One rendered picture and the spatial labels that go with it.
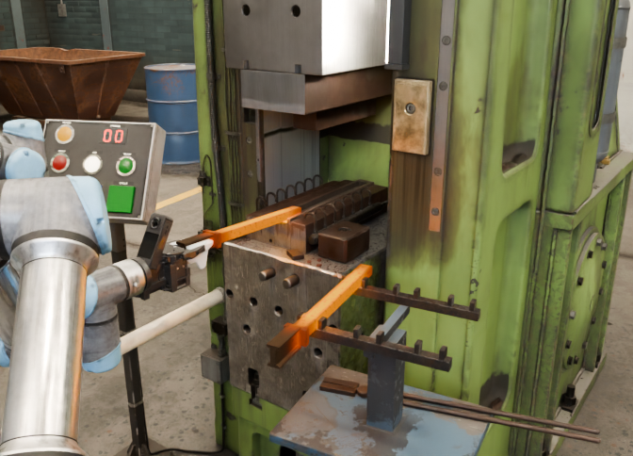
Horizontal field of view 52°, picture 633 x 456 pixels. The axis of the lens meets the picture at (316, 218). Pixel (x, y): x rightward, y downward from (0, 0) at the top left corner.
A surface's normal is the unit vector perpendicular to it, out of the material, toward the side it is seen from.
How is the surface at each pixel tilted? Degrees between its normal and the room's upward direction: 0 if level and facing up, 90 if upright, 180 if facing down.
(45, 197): 37
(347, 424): 0
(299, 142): 90
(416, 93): 90
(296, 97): 90
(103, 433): 0
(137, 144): 60
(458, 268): 90
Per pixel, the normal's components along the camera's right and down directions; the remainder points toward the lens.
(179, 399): 0.00, -0.95
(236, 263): -0.58, 0.27
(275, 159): 0.81, 0.19
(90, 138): -0.15, -0.19
